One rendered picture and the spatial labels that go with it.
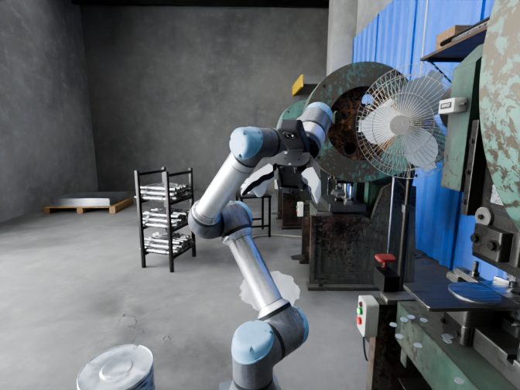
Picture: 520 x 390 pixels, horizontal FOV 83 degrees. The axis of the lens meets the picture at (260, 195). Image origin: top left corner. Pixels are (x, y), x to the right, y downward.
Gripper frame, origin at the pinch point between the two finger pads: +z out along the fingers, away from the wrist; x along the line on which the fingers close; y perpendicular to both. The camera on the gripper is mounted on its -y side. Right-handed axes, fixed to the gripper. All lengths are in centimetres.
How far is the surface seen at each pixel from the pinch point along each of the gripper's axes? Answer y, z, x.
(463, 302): 47, -15, -41
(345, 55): 162, -541, 77
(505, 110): -11.5, -11.5, -32.7
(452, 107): 12, -57, -34
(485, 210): 34, -38, -45
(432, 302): 46, -12, -34
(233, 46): 149, -617, 344
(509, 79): -15.3, -13.0, -32.2
